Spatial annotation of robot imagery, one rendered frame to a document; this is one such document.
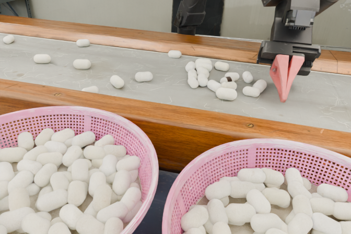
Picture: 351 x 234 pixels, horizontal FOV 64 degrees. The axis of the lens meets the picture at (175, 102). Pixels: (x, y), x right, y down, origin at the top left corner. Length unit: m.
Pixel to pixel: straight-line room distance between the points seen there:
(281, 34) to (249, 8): 2.07
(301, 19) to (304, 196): 0.27
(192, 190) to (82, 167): 0.13
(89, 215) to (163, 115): 0.17
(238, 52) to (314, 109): 0.26
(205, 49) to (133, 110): 0.36
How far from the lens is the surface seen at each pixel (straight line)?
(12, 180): 0.37
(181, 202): 0.31
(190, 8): 0.91
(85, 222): 0.31
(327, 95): 0.63
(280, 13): 0.60
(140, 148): 0.37
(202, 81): 0.55
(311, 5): 0.51
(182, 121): 0.40
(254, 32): 2.66
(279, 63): 0.52
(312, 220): 0.34
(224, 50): 0.73
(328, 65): 0.76
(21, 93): 0.51
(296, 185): 0.37
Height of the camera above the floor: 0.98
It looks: 29 degrees down
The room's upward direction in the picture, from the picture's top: 3 degrees clockwise
